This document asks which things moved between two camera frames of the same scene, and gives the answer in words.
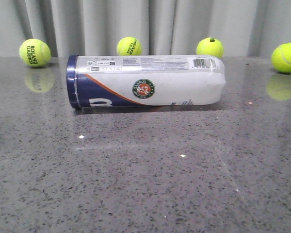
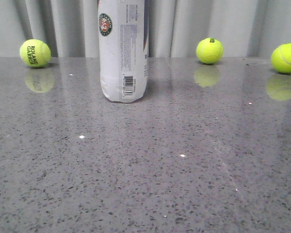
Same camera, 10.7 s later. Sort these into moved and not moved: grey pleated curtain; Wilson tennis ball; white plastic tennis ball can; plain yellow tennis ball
Moved: white plastic tennis ball can
Not moved: plain yellow tennis ball; Wilson tennis ball; grey pleated curtain
